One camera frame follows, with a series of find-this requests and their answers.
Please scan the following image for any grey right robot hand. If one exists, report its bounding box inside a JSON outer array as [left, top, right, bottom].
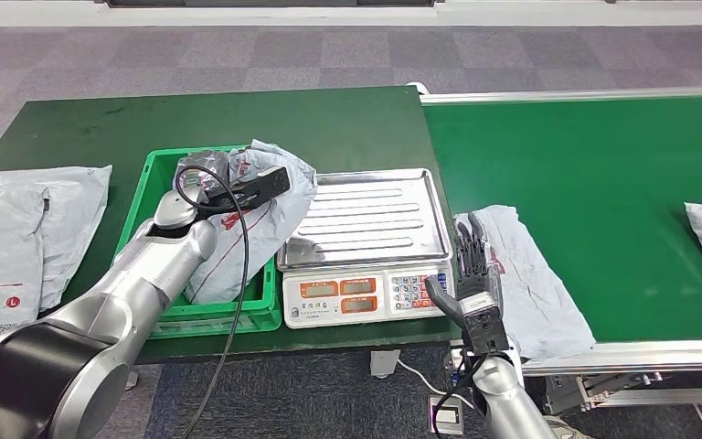
[[423, 210, 505, 322]]

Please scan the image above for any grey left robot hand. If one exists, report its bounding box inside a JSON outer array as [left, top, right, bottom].
[[175, 151, 232, 198]]

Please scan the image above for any plain grey parcel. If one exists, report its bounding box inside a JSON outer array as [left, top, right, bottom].
[[0, 165, 113, 313]]

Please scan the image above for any white scale with steel tray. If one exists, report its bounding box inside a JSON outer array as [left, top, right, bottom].
[[275, 168, 455, 330]]

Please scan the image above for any white table leg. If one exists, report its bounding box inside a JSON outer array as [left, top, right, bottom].
[[368, 349, 402, 380]]

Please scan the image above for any green plastic crate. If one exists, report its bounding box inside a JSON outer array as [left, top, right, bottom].
[[112, 145, 283, 340]]

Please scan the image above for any beige shoe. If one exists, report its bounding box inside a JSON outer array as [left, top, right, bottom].
[[541, 414, 594, 439]]

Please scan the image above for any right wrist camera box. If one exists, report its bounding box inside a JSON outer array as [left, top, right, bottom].
[[454, 292, 511, 357]]

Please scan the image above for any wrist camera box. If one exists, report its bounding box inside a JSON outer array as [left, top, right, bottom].
[[208, 166, 293, 213], [454, 292, 511, 357]]

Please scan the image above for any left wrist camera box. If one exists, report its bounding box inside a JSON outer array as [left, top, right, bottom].
[[208, 166, 293, 213]]

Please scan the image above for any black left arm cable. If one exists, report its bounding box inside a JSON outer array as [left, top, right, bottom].
[[174, 165, 251, 439]]

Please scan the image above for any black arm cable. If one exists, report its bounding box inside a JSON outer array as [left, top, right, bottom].
[[174, 165, 251, 439], [432, 354, 492, 439]]

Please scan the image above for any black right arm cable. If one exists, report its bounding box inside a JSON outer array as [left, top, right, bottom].
[[432, 354, 492, 439]]

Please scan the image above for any white cable on floor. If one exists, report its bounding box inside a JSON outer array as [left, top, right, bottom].
[[398, 359, 479, 413]]

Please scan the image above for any green conveyor belt, aluminium frame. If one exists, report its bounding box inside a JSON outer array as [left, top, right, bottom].
[[407, 81, 702, 419]]

